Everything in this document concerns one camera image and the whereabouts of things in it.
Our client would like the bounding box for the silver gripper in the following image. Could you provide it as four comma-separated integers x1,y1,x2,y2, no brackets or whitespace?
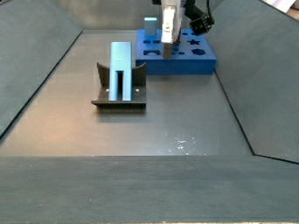
152,0,196,60

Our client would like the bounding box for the light blue square-circle object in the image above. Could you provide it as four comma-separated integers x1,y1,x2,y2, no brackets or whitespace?
108,42,132,101

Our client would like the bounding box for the dark curved cradle fixture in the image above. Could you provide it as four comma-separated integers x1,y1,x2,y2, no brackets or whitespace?
90,64,146,109

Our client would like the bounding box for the light blue rectangular peg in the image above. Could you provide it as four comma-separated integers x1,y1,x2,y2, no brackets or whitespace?
144,17,157,36

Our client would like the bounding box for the brown cylinder peg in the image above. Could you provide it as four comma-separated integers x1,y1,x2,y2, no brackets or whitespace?
166,41,181,46

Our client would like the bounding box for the blue shape-sorter block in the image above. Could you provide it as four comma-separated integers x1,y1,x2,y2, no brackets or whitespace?
134,29,216,75

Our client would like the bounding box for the black camera cable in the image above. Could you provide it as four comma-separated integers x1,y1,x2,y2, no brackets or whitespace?
204,0,214,18

